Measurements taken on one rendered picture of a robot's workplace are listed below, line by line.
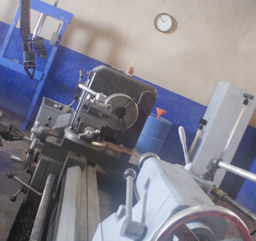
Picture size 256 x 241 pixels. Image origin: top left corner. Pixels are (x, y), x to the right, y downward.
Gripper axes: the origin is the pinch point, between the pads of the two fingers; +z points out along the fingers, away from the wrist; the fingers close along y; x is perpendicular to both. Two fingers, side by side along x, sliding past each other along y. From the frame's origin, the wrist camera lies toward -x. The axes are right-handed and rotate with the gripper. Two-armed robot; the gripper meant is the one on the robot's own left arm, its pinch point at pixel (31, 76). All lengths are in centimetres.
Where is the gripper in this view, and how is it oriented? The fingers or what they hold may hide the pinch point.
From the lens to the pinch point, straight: 205.2
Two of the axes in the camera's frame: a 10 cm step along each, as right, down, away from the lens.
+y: -2.6, -2.2, 9.4
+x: -9.6, 1.7, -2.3
